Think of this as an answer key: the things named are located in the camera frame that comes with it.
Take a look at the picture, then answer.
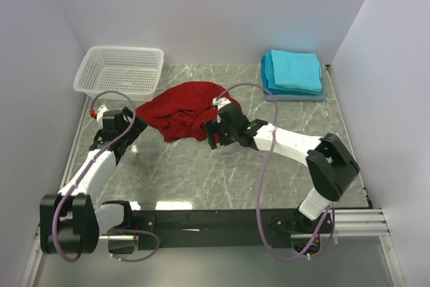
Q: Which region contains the red t shirt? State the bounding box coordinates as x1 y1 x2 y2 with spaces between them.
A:
136 81 224 142

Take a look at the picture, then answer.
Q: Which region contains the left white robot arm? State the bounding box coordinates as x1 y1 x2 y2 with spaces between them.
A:
39 107 147 256

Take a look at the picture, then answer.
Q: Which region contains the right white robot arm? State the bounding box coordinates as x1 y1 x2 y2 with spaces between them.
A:
205 97 360 220

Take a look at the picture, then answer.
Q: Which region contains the white plastic basket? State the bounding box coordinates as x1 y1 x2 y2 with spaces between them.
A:
73 46 164 102

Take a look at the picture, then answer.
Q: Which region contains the dark teal folded shirt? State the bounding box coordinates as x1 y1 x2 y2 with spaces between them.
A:
261 56 322 96

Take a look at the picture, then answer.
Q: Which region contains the light turquoise folded shirt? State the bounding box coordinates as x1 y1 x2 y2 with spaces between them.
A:
265 50 323 95

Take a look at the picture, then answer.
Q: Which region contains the black base beam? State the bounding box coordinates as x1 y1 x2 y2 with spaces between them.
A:
107 208 303 255

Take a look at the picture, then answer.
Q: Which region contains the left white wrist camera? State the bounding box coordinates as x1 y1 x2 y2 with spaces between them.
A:
89 105 108 125

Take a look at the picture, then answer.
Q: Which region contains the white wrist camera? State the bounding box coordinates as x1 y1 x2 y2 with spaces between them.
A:
89 105 108 125
212 97 231 110

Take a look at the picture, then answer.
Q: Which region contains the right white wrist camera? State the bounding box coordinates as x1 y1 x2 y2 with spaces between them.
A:
212 97 231 110

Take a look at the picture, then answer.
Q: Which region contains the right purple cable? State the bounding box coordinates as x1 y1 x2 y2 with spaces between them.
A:
214 83 336 263

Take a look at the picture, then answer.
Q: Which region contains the purple cable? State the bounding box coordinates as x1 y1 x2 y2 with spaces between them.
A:
53 90 161 263
214 83 336 263

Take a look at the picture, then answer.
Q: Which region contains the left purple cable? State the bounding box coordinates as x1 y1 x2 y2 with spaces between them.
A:
53 90 161 263

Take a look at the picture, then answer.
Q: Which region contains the left aluminium rail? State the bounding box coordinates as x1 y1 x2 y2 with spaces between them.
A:
18 96 89 286

